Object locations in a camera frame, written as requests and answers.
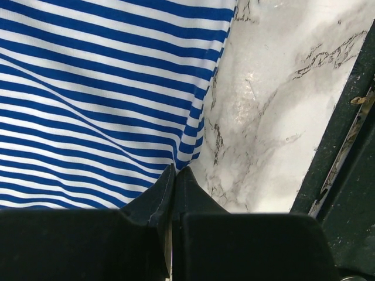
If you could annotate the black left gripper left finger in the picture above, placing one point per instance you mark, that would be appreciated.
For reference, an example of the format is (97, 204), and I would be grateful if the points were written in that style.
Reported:
(130, 243)

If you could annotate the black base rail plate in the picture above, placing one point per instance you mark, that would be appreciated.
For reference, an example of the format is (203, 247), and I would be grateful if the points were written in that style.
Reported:
(338, 189)

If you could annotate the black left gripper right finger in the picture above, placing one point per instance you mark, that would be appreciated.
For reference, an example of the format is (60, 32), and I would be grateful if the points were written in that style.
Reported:
(210, 243)

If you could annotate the blue white striped garment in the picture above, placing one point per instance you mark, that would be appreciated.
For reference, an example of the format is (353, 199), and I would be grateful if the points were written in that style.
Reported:
(99, 97)

